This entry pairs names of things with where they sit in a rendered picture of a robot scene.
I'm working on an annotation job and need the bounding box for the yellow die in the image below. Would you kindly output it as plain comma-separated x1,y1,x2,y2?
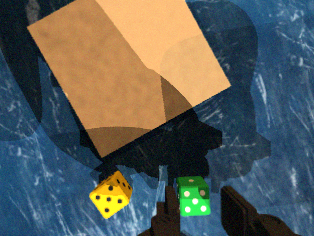
90,171,132,218

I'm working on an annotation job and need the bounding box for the tan square mat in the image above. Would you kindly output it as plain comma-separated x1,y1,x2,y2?
27,0,230,158

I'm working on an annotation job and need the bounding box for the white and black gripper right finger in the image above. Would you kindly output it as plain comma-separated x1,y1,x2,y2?
221,186,301,236

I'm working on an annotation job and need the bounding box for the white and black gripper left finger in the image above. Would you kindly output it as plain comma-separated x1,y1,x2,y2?
137,186,181,236

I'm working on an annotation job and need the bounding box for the green die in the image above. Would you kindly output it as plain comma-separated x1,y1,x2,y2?
176,176,210,216

